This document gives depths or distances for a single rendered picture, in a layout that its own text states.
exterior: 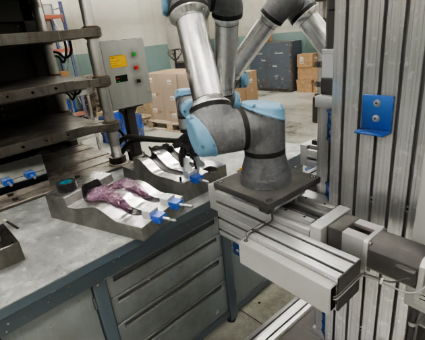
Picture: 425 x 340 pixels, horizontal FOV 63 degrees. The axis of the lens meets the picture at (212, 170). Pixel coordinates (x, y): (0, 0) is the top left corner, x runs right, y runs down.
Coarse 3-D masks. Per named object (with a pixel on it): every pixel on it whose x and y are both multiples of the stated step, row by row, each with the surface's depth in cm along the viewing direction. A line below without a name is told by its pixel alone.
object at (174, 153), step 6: (168, 144) 176; (144, 150) 171; (150, 150) 169; (168, 150) 177; (174, 150) 173; (150, 156) 178; (156, 156) 167; (174, 156) 171; (156, 162) 164; (162, 162) 165; (162, 168) 162; (168, 168) 162; (180, 174) 154
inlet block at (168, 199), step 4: (164, 196) 134; (168, 196) 134; (172, 196) 134; (160, 200) 133; (164, 200) 132; (168, 200) 132; (172, 200) 133; (176, 200) 133; (180, 200) 132; (164, 204) 133; (168, 204) 132; (172, 204) 131; (176, 204) 130; (180, 204) 132; (184, 204) 131; (188, 204) 130; (172, 208) 132; (176, 208) 131
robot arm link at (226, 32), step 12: (216, 0) 97; (228, 0) 98; (240, 0) 101; (216, 12) 103; (228, 12) 101; (240, 12) 103; (216, 24) 107; (228, 24) 105; (216, 36) 109; (228, 36) 108; (216, 48) 112; (228, 48) 110; (216, 60) 115; (228, 60) 113; (228, 72) 116; (228, 84) 119; (228, 96) 123
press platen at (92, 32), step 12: (0, 36) 159; (12, 36) 162; (24, 36) 166; (36, 36) 169; (48, 36) 173; (60, 36) 176; (72, 36) 176; (84, 36) 176; (96, 36) 178; (0, 48) 209; (72, 48) 218; (60, 60) 235
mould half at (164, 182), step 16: (144, 160) 163; (176, 160) 168; (192, 160) 170; (208, 160) 166; (128, 176) 177; (144, 176) 164; (160, 176) 154; (176, 176) 150; (208, 176) 152; (224, 176) 159; (176, 192) 148; (192, 192) 147
